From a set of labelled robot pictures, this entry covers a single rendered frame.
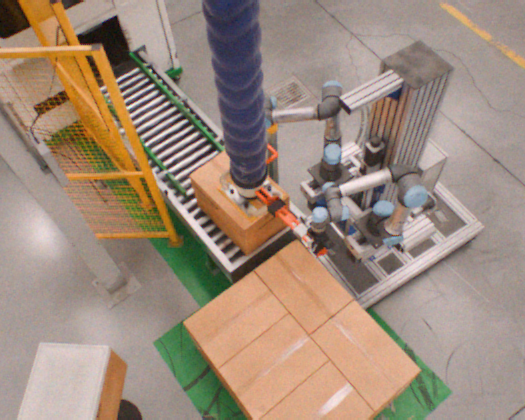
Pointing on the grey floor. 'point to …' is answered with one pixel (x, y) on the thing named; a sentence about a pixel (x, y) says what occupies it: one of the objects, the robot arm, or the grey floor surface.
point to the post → (275, 150)
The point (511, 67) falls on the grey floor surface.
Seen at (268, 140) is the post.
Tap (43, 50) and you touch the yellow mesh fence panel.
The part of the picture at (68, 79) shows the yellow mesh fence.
